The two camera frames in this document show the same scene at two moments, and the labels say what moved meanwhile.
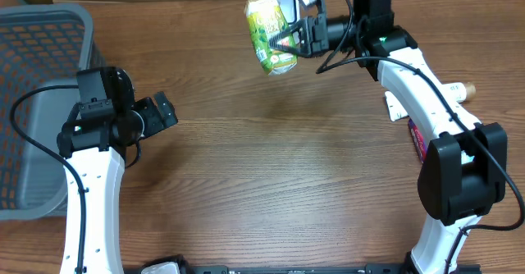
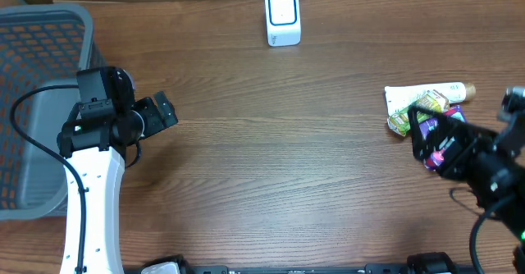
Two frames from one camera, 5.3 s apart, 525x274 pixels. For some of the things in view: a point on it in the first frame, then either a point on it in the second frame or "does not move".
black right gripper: [315, 37] → [460, 130]
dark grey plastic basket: [43, 46] does not move
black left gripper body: [153, 120] does not move
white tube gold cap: [458, 92] does not move
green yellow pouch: [265, 15] → [399, 121]
